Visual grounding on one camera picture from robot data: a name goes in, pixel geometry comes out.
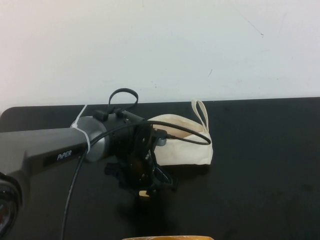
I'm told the white zip tie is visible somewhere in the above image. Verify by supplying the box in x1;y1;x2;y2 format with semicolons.
70;104;92;152

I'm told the black looped cable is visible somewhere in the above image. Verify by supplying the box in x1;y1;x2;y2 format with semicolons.
108;87;140;116

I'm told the yellow object at table edge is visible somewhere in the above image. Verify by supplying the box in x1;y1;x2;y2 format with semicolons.
122;234;213;240

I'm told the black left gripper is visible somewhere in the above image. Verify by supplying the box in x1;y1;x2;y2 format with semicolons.
104;111;179;194

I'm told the black camera cable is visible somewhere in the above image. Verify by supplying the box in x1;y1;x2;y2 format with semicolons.
61;120;212;240

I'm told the white canvas pencil case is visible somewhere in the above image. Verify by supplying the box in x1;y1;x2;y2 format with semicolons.
149;99;214;167

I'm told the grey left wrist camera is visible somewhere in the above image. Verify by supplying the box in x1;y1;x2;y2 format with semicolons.
150;127;168;148

